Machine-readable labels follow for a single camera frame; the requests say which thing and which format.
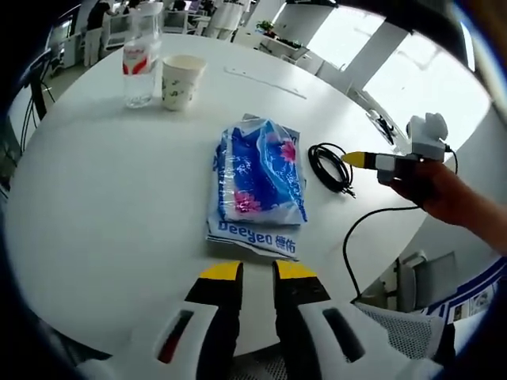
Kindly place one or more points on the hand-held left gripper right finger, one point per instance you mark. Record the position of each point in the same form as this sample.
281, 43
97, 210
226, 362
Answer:
301, 336

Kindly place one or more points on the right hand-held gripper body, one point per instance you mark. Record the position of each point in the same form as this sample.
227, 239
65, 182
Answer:
429, 142

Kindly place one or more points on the white table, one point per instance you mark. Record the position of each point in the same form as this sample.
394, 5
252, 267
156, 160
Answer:
119, 198

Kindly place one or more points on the blue white wall poster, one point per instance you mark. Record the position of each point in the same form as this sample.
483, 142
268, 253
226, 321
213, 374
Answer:
471, 297

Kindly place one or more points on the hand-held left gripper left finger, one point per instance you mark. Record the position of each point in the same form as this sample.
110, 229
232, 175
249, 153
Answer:
214, 332

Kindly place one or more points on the grey office chair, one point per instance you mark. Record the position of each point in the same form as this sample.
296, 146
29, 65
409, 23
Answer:
400, 328

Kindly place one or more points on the black white device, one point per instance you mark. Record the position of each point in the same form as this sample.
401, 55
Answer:
382, 126

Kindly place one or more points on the white paper cup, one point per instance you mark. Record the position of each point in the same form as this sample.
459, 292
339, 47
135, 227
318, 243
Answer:
180, 83

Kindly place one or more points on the person's right hand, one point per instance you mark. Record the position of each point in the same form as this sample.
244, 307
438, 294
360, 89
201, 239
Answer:
435, 190

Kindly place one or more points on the potted plant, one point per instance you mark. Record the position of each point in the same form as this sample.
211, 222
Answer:
265, 27

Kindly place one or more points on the white blue tissue packet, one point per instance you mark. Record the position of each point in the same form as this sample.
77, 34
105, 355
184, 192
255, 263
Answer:
245, 239

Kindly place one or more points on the clear plastic water bottle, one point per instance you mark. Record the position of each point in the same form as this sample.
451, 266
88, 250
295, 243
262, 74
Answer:
138, 79

